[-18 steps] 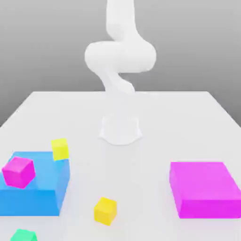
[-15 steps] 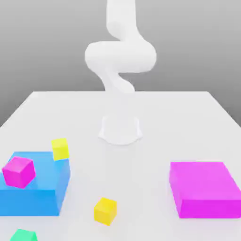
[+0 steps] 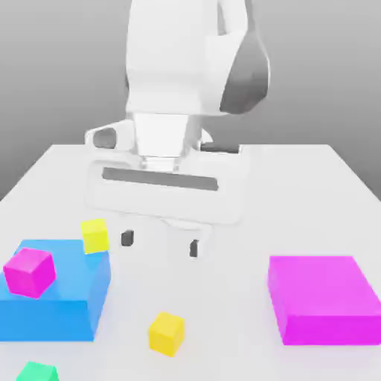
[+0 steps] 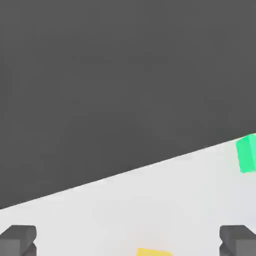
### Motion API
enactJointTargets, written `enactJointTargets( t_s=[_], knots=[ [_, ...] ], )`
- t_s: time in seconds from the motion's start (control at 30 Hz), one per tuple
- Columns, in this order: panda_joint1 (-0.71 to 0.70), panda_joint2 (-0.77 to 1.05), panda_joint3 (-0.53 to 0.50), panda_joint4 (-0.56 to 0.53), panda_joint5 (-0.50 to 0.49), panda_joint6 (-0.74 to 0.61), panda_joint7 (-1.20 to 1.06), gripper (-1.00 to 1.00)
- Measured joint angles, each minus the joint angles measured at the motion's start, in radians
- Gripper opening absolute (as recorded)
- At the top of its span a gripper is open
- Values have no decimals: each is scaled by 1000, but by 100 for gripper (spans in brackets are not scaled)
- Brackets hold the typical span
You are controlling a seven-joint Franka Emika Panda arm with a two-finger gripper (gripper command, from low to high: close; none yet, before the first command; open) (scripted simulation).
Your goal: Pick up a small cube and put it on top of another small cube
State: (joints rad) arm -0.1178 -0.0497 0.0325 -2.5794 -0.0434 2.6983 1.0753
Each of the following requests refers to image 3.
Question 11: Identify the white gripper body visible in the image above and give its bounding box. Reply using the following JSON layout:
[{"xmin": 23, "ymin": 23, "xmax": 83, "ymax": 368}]
[{"xmin": 84, "ymin": 152, "xmax": 249, "ymax": 226}]

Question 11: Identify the small lemon yellow cube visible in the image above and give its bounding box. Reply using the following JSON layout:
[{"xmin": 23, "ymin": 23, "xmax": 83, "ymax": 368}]
[{"xmin": 80, "ymin": 217, "xmax": 111, "ymax": 255}]

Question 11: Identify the small golden yellow cube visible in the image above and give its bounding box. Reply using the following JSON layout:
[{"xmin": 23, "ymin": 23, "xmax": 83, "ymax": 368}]
[{"xmin": 147, "ymin": 311, "xmax": 186, "ymax": 358}]

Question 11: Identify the small magenta cube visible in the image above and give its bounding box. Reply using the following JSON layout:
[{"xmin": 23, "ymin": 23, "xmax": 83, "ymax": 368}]
[{"xmin": 2, "ymin": 246, "xmax": 57, "ymax": 300}]

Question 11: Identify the small green cube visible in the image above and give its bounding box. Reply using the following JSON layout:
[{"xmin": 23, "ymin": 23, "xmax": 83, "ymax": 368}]
[{"xmin": 15, "ymin": 360, "xmax": 60, "ymax": 381}]

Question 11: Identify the large blue box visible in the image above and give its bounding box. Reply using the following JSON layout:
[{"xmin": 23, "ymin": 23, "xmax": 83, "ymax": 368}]
[{"xmin": 0, "ymin": 239, "xmax": 112, "ymax": 343}]

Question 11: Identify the large magenta box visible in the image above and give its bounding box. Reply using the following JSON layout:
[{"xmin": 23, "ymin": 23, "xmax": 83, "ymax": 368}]
[{"xmin": 266, "ymin": 254, "xmax": 381, "ymax": 347}]

